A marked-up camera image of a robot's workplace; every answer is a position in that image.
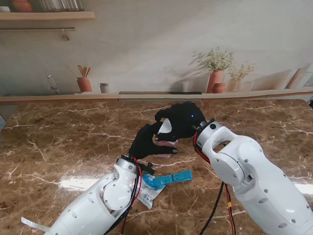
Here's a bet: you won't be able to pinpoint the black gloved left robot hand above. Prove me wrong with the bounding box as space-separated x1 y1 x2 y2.
129 122 179 160

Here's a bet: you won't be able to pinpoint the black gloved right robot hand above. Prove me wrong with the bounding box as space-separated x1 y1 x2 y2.
155 101 207 142

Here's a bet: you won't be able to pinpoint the white square bottle cap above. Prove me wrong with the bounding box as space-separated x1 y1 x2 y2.
157 118 173 134

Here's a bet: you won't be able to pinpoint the clear bottle with pink seasoning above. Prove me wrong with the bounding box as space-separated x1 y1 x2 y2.
153 137 177 159

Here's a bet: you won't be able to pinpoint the blue plastic bag clip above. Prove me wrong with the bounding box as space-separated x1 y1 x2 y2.
142 169 193 189

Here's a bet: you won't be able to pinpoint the white blue salt bag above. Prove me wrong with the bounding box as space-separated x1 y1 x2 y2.
135 182 165 210

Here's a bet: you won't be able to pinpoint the small round terracotta pot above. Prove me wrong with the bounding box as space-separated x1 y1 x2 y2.
211 83 227 94

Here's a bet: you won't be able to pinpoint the pale vase with flowers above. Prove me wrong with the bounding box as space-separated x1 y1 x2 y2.
227 62 255 93

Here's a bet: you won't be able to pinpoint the long wooden counter ledge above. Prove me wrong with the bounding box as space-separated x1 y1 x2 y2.
0 87 313 106

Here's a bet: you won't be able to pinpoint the leaning wooden cutting boards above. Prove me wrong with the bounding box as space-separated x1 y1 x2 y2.
286 64 313 89

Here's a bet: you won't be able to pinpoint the glass jars on shelf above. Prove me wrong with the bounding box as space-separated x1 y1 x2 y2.
40 0 84 12

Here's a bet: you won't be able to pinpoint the round terracotta jar on shelf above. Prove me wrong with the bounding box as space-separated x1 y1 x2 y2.
11 0 33 13

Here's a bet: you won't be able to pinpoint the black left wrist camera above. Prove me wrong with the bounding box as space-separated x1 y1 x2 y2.
141 162 155 176

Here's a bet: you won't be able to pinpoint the red black left arm cables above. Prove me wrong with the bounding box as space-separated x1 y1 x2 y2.
107 158 145 235

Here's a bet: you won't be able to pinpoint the red black arm cables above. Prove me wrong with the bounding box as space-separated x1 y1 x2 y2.
193 132 237 235
107 158 145 235

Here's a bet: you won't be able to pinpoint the red black right arm cables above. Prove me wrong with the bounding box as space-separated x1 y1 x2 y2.
193 132 237 235

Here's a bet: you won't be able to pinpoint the wooden wall shelf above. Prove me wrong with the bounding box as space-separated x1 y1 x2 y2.
0 11 95 21

